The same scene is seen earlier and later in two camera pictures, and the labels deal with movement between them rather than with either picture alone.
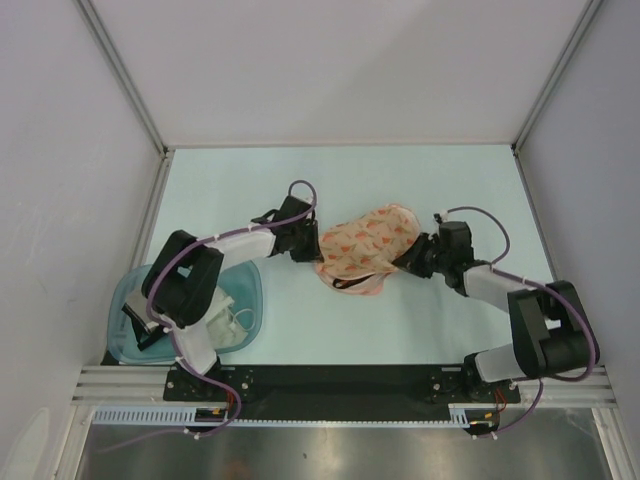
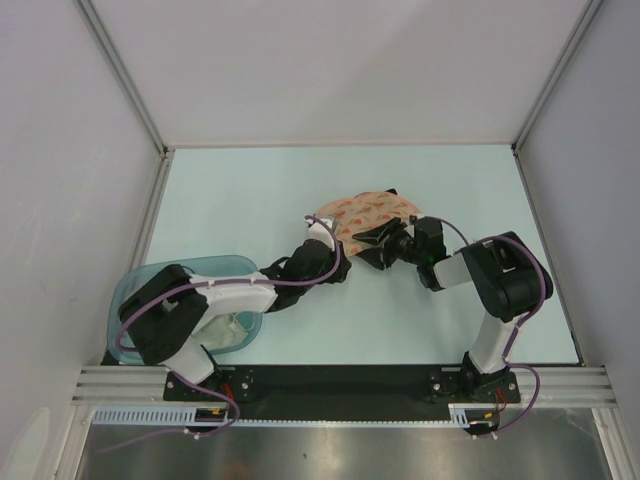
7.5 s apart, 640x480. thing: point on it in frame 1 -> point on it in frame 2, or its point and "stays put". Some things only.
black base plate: x=338 y=388 stays put
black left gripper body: x=303 y=245 -> x=327 y=268
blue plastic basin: x=239 y=280 stays put
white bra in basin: x=221 y=326 stays put
